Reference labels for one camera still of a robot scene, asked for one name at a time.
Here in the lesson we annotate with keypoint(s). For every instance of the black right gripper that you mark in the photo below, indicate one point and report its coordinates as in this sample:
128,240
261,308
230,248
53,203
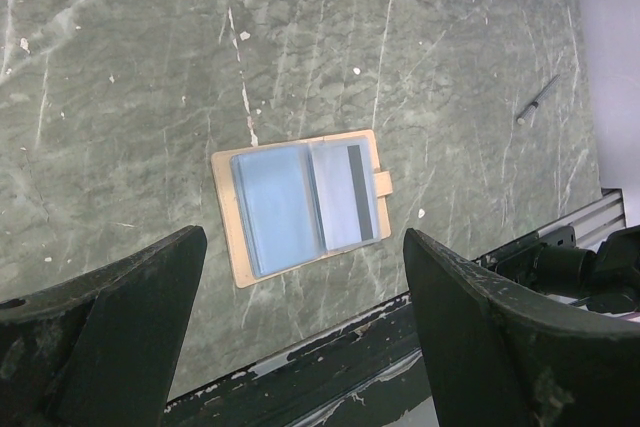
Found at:
605,281

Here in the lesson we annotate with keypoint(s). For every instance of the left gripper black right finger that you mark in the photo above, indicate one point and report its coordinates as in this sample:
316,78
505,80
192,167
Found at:
564,365

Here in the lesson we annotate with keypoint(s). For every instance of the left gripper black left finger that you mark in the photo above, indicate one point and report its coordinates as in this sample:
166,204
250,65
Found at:
102,348

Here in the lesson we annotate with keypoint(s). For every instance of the beige leather card holder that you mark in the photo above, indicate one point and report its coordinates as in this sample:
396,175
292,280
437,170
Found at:
269,206

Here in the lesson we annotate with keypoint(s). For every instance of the thin black metal rod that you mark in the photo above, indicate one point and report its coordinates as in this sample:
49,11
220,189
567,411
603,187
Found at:
533,105

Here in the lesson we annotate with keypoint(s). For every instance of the aluminium frame extrusion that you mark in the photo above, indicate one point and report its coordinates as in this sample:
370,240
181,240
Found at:
594,222

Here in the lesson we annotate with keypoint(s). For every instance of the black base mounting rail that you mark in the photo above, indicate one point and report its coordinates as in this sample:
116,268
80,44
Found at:
366,372

